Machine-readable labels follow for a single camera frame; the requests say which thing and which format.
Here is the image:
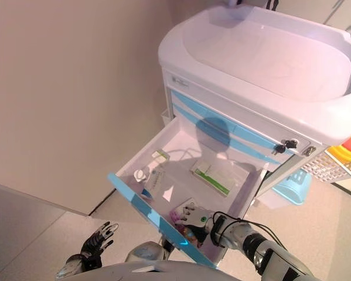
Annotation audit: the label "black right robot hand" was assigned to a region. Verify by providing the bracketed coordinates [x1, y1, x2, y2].
[173, 204, 216, 247]

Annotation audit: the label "grey robot torso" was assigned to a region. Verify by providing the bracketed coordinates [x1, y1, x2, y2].
[43, 259, 264, 281]

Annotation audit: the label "small white round bottle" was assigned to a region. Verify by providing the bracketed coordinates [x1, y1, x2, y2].
[132, 169, 148, 184]

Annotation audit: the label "yellow sharps container red lid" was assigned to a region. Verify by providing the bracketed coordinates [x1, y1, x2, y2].
[325, 122, 351, 180]

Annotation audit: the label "small white green medicine box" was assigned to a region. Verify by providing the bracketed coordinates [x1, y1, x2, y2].
[151, 149, 171, 162]

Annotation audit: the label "translucent white plastic bin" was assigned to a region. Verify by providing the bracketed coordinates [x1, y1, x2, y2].
[258, 190, 291, 210]

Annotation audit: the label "large white green medicine box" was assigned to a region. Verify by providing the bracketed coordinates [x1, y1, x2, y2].
[190, 160, 250, 197]

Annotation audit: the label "white wire basket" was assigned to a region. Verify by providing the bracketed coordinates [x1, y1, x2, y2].
[298, 152, 351, 184]

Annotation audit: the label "white medical cart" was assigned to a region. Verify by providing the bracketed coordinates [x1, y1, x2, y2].
[158, 0, 351, 211]

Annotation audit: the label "white drawer with blue front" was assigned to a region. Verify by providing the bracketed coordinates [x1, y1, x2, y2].
[106, 116, 270, 269]

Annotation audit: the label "white printed medicine bag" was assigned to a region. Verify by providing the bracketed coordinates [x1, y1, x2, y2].
[144, 168, 176, 200]

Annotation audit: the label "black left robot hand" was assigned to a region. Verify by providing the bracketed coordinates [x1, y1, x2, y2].
[80, 221, 120, 270]

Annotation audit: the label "pink white medicine box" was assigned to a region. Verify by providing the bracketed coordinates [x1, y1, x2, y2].
[168, 198, 195, 224]

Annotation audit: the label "black cart keys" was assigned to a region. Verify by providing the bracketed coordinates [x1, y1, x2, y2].
[272, 138, 299, 155]

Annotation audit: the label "light blue plastic bin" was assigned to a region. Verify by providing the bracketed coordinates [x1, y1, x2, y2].
[271, 169, 312, 206]

